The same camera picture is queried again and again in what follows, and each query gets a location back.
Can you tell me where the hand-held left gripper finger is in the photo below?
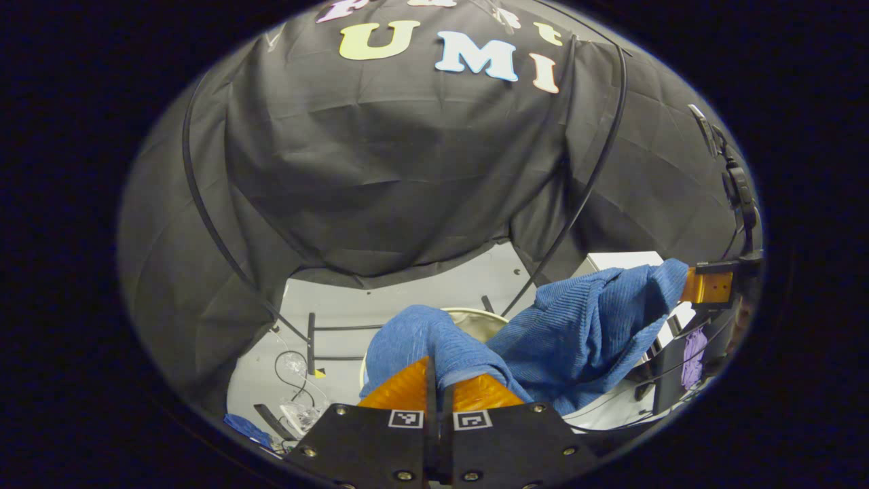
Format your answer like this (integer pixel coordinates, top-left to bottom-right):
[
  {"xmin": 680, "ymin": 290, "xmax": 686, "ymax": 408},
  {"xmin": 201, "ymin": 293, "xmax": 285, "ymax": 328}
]
[
  {"xmin": 284, "ymin": 355, "xmax": 441, "ymax": 489},
  {"xmin": 440, "ymin": 372, "xmax": 599, "ymax": 489}
]

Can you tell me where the cream laundry hamper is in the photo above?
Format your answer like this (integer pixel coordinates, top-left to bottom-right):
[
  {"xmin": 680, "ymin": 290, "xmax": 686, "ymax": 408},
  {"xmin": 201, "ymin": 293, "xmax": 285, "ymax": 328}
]
[{"xmin": 358, "ymin": 307, "xmax": 510, "ymax": 391}]

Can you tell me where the blue corduroy jacket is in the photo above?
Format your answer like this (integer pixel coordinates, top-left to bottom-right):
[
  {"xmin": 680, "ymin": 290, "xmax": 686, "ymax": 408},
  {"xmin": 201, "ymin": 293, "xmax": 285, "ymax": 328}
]
[{"xmin": 358, "ymin": 258, "xmax": 690, "ymax": 416}]

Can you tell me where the black metal clothes rack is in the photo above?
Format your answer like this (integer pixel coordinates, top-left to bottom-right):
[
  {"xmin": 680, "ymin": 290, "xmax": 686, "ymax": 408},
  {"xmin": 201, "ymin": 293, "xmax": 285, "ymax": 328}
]
[{"xmin": 180, "ymin": 0, "xmax": 635, "ymax": 378}]

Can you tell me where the black backdrop cloth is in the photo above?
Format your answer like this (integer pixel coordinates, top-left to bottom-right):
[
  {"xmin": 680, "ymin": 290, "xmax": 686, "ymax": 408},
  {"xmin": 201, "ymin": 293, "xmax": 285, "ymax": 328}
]
[
  {"xmin": 509, "ymin": 41, "xmax": 758, "ymax": 286},
  {"xmin": 224, "ymin": 0, "xmax": 585, "ymax": 289},
  {"xmin": 117, "ymin": 68, "xmax": 306, "ymax": 415}
]

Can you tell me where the purple cloth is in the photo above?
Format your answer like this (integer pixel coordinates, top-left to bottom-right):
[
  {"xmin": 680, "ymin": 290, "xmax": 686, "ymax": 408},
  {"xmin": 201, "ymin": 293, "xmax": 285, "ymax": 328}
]
[{"xmin": 681, "ymin": 328, "xmax": 708, "ymax": 389}]

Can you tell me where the black box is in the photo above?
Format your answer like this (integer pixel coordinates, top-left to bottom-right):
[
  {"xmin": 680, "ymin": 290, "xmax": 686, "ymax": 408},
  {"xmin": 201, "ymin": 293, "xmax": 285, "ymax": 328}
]
[{"xmin": 652, "ymin": 319, "xmax": 724, "ymax": 415}]

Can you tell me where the clear plastic bag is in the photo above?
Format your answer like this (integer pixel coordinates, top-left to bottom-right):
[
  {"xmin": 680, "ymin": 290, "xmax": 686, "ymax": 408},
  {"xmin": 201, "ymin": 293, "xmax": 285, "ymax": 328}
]
[{"xmin": 278, "ymin": 352, "xmax": 321, "ymax": 435}]

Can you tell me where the small blue cloth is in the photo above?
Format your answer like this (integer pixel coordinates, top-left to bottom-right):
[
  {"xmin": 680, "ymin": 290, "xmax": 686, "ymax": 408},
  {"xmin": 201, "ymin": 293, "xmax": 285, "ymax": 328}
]
[{"xmin": 224, "ymin": 413, "xmax": 274, "ymax": 449}]

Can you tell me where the black cable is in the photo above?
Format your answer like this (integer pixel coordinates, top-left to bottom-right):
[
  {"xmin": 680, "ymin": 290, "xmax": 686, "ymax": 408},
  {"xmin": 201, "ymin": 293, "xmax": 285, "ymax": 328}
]
[{"xmin": 274, "ymin": 348, "xmax": 317, "ymax": 408}]

